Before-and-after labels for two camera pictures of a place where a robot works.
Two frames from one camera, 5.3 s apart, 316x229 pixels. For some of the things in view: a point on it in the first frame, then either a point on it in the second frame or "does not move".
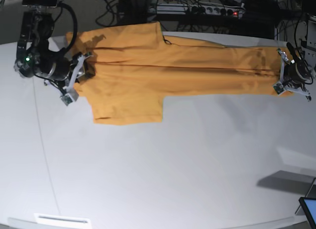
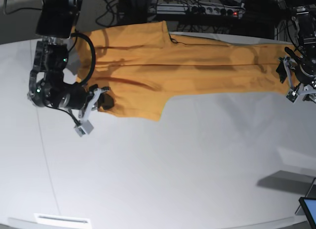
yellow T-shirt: x=135 y=66 does not move
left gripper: x=82 y=67 -> x=105 y=100
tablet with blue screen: x=308 y=205 does not move
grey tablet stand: x=310 y=194 does not move
